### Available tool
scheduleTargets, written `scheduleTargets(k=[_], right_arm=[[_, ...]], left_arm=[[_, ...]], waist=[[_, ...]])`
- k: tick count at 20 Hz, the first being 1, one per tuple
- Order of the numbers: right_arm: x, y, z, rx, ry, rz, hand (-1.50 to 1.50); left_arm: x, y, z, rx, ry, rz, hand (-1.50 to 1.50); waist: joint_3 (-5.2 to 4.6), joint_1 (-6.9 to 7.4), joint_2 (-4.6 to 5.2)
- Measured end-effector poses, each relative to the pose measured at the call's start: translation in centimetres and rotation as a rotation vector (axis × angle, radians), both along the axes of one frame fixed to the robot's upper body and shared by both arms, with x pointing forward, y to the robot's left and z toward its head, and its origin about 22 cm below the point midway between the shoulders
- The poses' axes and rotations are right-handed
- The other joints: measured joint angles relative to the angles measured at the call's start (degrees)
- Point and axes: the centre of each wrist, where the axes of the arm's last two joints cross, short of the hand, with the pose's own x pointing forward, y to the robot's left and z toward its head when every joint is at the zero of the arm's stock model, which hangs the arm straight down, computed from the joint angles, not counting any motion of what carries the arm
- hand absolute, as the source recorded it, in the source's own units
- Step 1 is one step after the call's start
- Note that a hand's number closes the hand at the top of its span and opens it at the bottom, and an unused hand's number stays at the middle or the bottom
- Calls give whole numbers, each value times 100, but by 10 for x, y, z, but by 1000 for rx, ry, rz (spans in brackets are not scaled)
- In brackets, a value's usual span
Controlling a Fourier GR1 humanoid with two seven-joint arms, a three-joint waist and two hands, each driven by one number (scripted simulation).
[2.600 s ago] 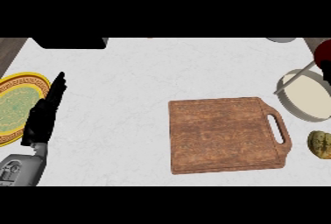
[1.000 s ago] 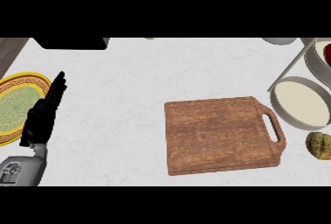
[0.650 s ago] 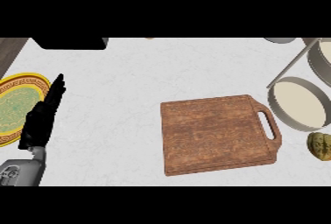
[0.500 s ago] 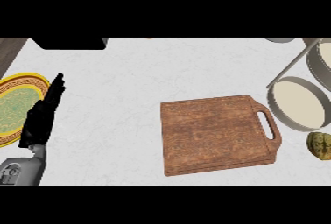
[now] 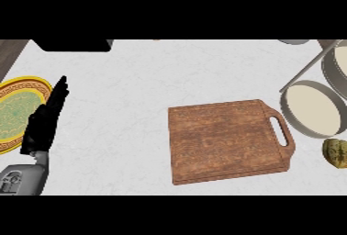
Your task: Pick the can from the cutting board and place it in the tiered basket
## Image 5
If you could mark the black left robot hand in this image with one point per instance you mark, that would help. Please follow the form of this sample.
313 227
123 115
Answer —
43 122

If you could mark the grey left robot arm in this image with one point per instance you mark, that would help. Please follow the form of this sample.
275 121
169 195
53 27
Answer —
24 177

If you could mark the brown wooden cutting board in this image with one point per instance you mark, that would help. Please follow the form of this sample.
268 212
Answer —
223 140

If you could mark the yellow and green patterned plate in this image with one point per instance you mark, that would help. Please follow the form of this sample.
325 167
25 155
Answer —
18 111

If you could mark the dark wooden panel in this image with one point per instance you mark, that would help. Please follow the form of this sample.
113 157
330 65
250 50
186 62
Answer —
9 55

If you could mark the black appliance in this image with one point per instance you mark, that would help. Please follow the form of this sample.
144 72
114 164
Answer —
74 45

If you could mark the grey round object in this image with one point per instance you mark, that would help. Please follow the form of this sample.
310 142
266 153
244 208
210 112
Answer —
294 41

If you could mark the green and yellow squash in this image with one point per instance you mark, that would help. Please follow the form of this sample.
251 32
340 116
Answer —
337 153

